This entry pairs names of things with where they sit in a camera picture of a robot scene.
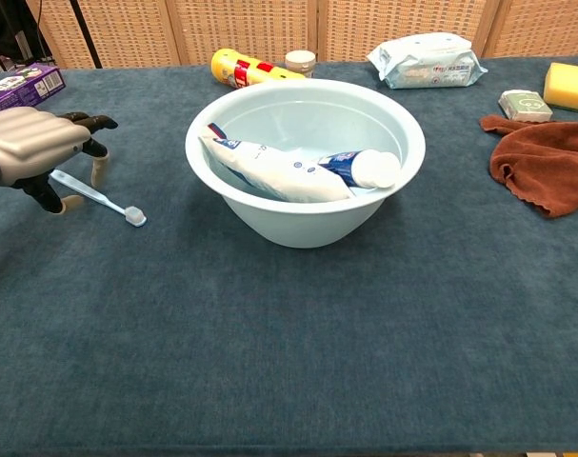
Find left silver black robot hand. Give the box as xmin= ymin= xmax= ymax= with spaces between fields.
xmin=0 ymin=106 xmax=120 ymax=216

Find light blue toothbrush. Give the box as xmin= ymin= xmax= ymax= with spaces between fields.
xmin=49 ymin=169 xmax=148 ymax=229

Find blue white toothpaste tube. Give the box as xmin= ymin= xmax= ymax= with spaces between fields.
xmin=318 ymin=149 xmax=403 ymax=189

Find light blue plastic basin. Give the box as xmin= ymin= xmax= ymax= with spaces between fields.
xmin=185 ymin=77 xmax=428 ymax=248

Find purple toothpaste box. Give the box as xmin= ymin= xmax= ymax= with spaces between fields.
xmin=0 ymin=63 xmax=67 ymax=117

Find black tripod stand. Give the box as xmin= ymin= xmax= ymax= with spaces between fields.
xmin=69 ymin=0 xmax=104 ymax=70

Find yellow red canister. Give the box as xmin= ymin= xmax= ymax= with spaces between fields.
xmin=209 ymin=48 xmax=307 ymax=90

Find wicker folding screen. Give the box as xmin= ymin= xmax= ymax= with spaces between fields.
xmin=26 ymin=0 xmax=578 ymax=70

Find small white round jar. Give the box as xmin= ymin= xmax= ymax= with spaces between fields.
xmin=284 ymin=50 xmax=317 ymax=79

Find dark blue table cloth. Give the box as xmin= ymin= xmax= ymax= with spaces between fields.
xmin=0 ymin=55 xmax=578 ymax=453

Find light blue wet wipes pack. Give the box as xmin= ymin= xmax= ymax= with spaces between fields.
xmin=367 ymin=31 xmax=489 ymax=90

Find small green soap box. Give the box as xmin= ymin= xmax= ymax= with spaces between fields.
xmin=497 ymin=89 xmax=554 ymax=123

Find brown towel cloth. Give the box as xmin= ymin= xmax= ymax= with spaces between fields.
xmin=478 ymin=113 xmax=578 ymax=219

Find yellow sponge block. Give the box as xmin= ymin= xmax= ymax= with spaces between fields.
xmin=542 ymin=62 xmax=578 ymax=113

